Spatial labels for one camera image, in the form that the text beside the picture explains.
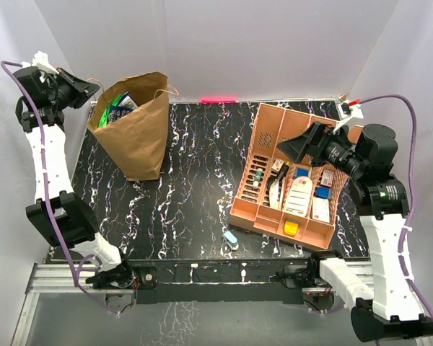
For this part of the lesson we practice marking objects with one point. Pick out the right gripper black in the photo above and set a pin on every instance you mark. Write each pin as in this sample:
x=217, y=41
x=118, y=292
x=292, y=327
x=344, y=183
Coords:
x=298, y=146

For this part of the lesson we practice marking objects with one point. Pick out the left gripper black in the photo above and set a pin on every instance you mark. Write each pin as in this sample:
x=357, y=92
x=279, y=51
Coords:
x=84, y=90

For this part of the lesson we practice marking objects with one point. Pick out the brown paper bag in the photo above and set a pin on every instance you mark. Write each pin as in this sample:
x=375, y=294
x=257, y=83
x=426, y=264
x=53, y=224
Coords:
x=137, y=141

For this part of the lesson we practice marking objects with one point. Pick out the green cassava chips bag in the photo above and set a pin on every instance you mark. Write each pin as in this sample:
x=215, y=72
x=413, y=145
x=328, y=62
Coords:
x=104, y=120

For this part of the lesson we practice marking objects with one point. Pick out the blue chips bag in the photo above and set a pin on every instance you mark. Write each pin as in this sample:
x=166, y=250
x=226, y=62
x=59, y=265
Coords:
x=121, y=106

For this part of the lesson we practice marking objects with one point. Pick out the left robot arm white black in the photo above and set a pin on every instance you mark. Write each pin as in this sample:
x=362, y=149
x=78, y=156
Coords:
x=62, y=218

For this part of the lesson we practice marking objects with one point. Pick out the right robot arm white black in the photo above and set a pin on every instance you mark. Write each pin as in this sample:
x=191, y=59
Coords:
x=391, y=308

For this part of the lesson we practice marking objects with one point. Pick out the black marker pen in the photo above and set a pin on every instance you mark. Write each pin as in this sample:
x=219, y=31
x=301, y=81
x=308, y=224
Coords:
x=282, y=171

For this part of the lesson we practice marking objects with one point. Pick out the white green tube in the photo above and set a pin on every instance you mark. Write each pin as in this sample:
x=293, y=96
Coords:
x=257, y=177

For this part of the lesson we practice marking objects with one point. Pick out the white label card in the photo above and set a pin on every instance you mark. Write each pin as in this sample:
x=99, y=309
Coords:
x=298, y=198

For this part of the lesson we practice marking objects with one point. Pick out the orange plastic organizer tray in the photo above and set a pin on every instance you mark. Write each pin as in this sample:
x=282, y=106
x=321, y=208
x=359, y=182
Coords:
x=251, y=208

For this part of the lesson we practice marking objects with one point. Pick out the blue square box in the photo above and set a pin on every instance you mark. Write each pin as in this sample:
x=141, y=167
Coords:
x=322, y=192

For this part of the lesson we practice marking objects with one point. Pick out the white red box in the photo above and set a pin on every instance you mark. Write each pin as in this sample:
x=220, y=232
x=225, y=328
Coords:
x=320, y=210

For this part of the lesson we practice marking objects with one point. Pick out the yellow block in tray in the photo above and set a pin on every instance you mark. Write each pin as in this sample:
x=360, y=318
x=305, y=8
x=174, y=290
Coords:
x=290, y=227

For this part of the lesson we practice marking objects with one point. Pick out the small blue white stapler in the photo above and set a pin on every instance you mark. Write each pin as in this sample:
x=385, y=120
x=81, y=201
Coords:
x=230, y=240

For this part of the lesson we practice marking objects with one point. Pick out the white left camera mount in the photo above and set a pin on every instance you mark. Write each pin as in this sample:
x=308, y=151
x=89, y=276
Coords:
x=40, y=60

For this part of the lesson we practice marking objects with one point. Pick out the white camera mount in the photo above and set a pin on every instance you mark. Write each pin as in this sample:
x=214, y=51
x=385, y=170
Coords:
x=40, y=60
x=350, y=114

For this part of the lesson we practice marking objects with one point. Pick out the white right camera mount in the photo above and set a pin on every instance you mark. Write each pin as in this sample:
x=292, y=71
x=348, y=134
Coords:
x=350, y=114

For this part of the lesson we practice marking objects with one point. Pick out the aluminium front rail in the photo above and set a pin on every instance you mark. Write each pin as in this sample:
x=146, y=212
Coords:
x=170, y=280

